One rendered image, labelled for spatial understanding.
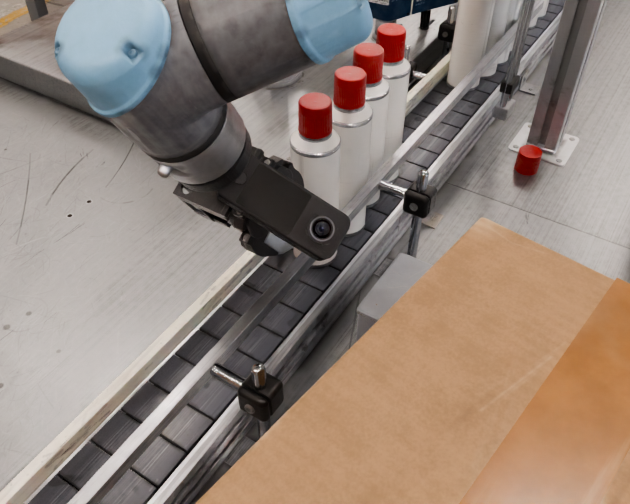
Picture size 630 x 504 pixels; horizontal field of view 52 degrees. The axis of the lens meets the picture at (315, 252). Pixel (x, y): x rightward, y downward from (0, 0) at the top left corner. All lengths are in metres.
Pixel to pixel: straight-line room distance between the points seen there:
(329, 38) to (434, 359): 0.21
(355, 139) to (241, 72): 0.29
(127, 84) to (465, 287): 0.24
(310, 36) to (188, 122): 0.10
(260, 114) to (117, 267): 0.33
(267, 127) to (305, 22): 0.57
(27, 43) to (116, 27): 0.89
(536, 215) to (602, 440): 0.60
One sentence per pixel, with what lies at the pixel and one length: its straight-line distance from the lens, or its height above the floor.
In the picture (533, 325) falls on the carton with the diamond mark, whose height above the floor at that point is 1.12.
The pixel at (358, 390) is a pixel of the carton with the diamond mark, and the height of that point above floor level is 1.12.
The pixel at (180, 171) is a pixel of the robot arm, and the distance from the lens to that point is 0.51.
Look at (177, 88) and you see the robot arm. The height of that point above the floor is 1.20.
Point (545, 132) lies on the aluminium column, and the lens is 1.06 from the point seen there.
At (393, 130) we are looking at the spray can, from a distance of 0.81.
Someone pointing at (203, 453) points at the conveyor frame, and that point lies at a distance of 0.62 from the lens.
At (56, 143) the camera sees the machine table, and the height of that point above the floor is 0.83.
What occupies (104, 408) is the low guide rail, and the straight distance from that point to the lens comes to 0.62.
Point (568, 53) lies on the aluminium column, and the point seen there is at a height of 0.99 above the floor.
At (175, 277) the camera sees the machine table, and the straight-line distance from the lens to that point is 0.82.
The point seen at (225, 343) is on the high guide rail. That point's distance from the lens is 0.57.
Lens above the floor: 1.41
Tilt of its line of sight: 44 degrees down
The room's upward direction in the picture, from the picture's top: straight up
